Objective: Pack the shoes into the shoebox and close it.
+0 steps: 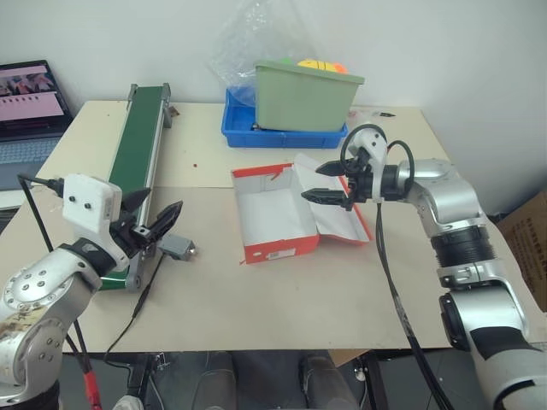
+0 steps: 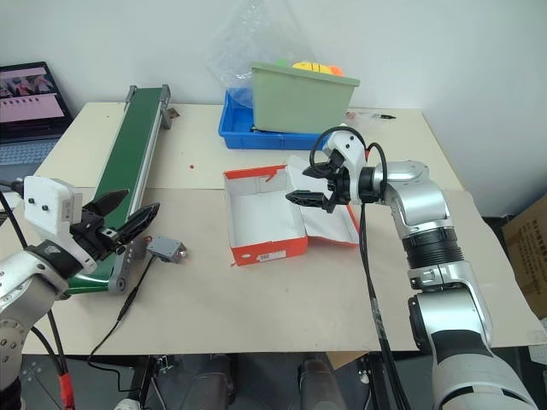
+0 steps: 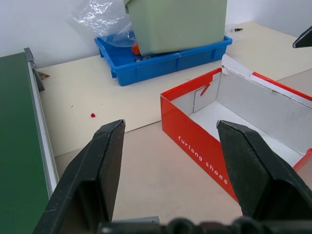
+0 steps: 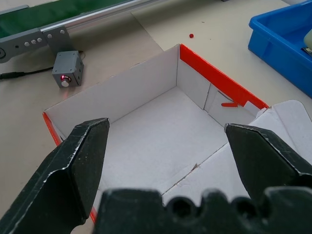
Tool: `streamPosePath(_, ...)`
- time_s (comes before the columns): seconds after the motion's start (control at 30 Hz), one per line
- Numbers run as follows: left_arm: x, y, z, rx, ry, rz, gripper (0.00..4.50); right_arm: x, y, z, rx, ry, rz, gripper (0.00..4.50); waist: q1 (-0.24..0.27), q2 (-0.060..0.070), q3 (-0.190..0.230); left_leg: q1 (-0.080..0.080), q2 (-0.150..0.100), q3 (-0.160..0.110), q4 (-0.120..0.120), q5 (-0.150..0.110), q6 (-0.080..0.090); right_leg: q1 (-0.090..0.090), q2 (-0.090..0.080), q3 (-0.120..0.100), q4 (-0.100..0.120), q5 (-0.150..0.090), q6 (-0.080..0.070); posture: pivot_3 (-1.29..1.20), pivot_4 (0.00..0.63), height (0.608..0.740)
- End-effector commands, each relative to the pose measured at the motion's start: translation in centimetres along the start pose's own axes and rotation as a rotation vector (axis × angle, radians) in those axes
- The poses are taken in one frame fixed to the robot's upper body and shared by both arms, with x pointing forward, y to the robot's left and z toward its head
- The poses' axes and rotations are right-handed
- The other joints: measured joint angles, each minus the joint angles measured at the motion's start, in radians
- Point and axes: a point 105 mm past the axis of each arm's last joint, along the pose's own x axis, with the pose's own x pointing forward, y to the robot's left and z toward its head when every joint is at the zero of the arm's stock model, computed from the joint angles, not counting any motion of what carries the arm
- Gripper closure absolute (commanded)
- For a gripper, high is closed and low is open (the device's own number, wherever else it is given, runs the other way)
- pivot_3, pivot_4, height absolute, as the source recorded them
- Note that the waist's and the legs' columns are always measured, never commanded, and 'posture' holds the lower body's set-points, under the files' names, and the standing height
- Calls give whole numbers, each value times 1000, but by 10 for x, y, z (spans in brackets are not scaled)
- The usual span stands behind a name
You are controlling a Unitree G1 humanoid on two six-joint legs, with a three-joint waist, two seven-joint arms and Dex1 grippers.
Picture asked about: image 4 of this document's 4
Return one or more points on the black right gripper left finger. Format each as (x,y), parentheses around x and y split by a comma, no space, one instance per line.
(61,175)

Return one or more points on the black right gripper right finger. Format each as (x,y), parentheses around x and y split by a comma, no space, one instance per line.
(265,158)

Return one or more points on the red shoe box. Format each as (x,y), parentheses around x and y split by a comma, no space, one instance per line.
(158,146)

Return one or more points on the grey control box with button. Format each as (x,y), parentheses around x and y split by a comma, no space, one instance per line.
(65,63)

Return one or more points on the pale green plastic box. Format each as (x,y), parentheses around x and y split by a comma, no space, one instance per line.
(309,40)

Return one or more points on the green conveyor belt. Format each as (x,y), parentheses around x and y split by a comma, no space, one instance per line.
(24,41)

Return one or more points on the blue plastic bin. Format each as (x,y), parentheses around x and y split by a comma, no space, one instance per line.
(273,41)

